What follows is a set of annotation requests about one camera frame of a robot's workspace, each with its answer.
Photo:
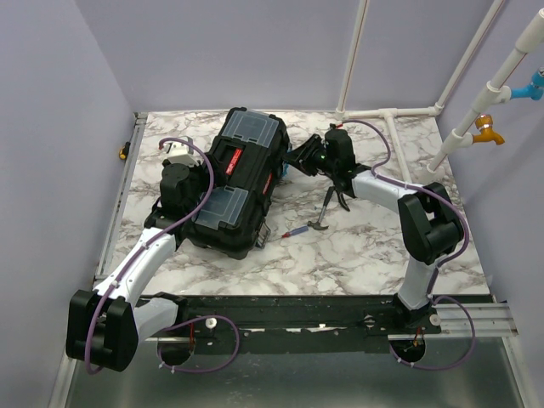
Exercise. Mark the yellow black knob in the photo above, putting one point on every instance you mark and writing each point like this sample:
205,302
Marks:
124,151

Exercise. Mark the orange pipe tap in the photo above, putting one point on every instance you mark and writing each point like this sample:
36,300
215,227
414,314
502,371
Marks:
484,124

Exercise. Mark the steel claw hammer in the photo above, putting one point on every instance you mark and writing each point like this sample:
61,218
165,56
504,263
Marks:
318,223

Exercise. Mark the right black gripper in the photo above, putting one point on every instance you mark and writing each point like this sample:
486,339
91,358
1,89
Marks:
301,156

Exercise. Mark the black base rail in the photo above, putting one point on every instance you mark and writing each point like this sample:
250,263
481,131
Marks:
212,323

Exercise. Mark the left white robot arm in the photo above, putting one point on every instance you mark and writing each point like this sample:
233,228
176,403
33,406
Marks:
105,325

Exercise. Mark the black plastic toolbox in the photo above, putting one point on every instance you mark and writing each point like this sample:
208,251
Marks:
248,152

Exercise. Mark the grey black handled tool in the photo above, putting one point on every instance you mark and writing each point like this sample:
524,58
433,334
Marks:
340,192

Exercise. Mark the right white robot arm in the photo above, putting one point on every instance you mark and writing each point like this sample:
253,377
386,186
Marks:
431,227

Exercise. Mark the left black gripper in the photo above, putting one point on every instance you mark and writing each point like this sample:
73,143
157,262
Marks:
201,171

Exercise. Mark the aluminium frame rail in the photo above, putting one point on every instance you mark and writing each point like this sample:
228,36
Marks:
446,321

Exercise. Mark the blue pipe fitting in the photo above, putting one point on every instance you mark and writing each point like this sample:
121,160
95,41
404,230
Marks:
533,90

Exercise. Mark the white pvc pipe frame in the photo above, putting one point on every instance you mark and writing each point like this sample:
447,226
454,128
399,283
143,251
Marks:
495,91

